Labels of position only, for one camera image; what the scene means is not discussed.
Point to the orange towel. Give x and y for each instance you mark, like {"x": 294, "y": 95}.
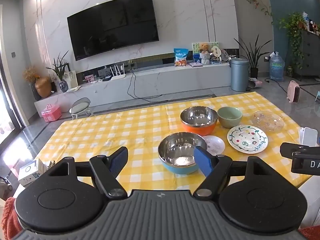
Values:
{"x": 10, "y": 220}

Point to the pink flat book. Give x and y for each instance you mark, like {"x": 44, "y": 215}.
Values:
{"x": 195, "y": 64}

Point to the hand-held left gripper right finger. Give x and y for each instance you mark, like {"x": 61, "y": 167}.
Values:
{"x": 203, "y": 160}

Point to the steel bowl with blue shell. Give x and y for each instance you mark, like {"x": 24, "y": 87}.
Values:
{"x": 177, "y": 150}

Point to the steel bowl with orange shell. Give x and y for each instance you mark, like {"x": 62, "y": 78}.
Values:
{"x": 197, "y": 117}

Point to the green plant in grey vase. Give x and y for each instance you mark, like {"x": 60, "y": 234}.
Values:
{"x": 64, "y": 86}

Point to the bushy green potted plant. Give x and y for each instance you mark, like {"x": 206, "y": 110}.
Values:
{"x": 292, "y": 22}

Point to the small white sticker plate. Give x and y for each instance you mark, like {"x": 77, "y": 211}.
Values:
{"x": 215, "y": 143}

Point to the white plate with painted rim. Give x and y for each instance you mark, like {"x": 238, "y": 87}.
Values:
{"x": 247, "y": 140}

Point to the white router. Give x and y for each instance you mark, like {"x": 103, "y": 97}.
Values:
{"x": 120, "y": 76}

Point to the patterned paper bag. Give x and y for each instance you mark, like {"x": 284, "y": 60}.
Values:
{"x": 255, "y": 83}

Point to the small stool with grey cushion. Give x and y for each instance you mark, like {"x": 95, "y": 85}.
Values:
{"x": 79, "y": 107}

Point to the black wall television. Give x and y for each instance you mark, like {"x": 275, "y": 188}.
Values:
{"x": 112, "y": 25}

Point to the green ceramic bowl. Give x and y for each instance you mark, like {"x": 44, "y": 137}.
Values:
{"x": 228, "y": 122}

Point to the pink storage box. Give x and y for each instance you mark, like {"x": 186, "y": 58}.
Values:
{"x": 51, "y": 113}

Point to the blue-grey round trash can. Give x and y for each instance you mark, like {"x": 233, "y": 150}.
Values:
{"x": 239, "y": 76}

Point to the dark grey cabinet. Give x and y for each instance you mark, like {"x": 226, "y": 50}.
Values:
{"x": 311, "y": 50}

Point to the pink fan heater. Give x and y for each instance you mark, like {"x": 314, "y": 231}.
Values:
{"x": 293, "y": 92}

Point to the dried orange flowers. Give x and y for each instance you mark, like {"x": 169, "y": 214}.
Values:
{"x": 31, "y": 73}

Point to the clear glass cartoon plate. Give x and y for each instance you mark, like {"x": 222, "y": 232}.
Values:
{"x": 267, "y": 121}

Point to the glass dish on stand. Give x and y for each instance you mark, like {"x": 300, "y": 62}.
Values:
{"x": 225, "y": 55}

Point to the brown round vase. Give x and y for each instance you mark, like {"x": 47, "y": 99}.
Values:
{"x": 43, "y": 87}

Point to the yellow checked tablecloth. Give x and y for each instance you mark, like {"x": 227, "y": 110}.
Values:
{"x": 112, "y": 130}

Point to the white plastic device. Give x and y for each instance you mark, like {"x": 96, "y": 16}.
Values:
{"x": 308, "y": 136}

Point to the assorted bottles group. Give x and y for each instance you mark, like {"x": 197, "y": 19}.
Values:
{"x": 311, "y": 23}

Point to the white marble television console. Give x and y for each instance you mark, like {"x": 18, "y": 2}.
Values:
{"x": 175, "y": 80}

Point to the round paper fan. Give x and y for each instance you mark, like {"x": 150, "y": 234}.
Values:
{"x": 216, "y": 51}

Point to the blue water jug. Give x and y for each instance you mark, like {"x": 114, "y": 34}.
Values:
{"x": 277, "y": 67}

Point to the green poster board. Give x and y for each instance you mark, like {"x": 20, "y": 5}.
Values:
{"x": 195, "y": 48}

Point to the white picture frame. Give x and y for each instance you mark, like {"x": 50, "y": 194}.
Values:
{"x": 71, "y": 78}

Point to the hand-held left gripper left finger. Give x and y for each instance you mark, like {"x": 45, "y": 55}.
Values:
{"x": 117, "y": 161}

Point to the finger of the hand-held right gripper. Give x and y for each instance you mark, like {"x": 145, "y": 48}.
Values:
{"x": 287, "y": 150}

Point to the blue snack bag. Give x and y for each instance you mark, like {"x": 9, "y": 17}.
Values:
{"x": 180, "y": 57}

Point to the white cardboard box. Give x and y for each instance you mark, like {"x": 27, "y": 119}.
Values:
{"x": 31, "y": 172}

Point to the tall-leaf plant in black pot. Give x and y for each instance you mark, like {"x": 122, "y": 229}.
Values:
{"x": 253, "y": 72}

